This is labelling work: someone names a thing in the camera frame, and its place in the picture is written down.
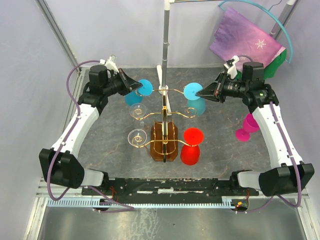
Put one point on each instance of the clear wine glass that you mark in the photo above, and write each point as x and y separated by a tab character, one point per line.
138	112
137	138

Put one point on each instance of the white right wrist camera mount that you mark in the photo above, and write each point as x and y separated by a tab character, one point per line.
230	67

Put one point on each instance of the red wine glass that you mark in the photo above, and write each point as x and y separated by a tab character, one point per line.
190	152

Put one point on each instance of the clear wine glass front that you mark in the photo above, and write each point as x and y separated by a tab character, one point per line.
137	138

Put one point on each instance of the purple frozen print cloth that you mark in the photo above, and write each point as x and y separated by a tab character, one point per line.
237	36

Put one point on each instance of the grey white clothes stand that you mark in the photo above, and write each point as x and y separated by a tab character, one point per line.
277	30

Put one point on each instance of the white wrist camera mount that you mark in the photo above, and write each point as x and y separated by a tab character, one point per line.
110	63
230	67

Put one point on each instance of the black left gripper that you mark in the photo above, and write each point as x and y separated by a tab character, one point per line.
131	84

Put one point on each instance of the teal clothes hanger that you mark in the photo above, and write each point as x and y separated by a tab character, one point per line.
271	15

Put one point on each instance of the blue wine glass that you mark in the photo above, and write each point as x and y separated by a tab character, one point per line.
196	103
137	96

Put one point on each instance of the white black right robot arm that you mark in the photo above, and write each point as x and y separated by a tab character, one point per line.
275	140

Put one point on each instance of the magenta wine glass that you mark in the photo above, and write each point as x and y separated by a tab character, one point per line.
249	126

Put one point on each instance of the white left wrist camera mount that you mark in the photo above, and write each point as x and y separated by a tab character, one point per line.
110	63

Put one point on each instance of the gold wire wine glass rack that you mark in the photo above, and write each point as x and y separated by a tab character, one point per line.
164	142

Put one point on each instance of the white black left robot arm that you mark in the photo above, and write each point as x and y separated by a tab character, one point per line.
59	164

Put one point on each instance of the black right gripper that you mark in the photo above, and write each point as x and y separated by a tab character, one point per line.
214	91

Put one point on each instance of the green cloth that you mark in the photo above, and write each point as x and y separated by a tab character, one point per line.
270	70

